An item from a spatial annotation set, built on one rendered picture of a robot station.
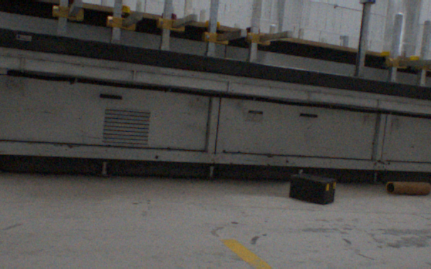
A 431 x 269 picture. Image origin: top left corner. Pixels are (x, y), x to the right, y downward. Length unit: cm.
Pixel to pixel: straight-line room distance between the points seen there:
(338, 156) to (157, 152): 127
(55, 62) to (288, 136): 150
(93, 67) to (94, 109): 31
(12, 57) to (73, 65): 27
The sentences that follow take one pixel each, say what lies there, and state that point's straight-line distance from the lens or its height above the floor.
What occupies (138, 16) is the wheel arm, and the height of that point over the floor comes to 80.
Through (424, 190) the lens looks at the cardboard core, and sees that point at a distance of 321.
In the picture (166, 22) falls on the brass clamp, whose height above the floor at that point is 84.
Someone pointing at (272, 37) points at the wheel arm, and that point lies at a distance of 243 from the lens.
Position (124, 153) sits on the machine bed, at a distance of 254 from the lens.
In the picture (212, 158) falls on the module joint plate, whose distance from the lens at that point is 269.
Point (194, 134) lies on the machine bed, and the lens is 268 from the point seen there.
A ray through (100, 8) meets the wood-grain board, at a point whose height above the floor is 88.
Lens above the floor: 47
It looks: 4 degrees down
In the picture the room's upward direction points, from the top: 6 degrees clockwise
